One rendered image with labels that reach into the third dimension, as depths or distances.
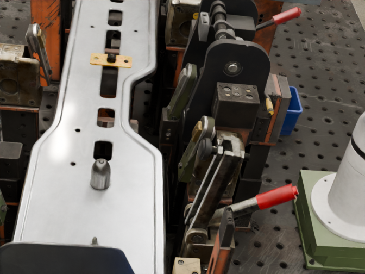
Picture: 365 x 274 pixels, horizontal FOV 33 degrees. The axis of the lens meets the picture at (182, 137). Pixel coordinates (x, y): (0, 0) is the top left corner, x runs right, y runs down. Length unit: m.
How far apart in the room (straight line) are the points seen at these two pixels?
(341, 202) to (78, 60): 0.61
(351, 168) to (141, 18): 0.56
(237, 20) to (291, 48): 0.87
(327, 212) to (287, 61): 0.70
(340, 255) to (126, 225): 0.55
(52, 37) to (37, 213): 0.73
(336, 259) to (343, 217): 0.09
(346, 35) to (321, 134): 0.56
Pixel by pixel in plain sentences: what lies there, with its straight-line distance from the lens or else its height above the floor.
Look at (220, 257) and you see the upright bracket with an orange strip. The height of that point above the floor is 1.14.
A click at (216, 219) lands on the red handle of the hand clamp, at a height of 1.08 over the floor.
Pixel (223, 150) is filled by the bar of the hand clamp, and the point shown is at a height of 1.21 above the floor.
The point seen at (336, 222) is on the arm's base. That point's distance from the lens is 1.33.
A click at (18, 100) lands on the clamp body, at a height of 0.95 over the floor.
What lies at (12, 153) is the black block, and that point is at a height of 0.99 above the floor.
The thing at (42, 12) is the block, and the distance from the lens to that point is 1.56.
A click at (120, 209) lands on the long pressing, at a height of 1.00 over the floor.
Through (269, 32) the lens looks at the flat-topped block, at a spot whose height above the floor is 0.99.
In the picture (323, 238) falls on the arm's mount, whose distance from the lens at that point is 1.30.
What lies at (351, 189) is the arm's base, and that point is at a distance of 1.27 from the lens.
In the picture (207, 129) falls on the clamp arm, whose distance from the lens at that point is 0.96.
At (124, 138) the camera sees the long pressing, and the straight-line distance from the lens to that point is 1.07.
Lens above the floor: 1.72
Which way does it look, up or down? 41 degrees down
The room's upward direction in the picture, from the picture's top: 10 degrees clockwise
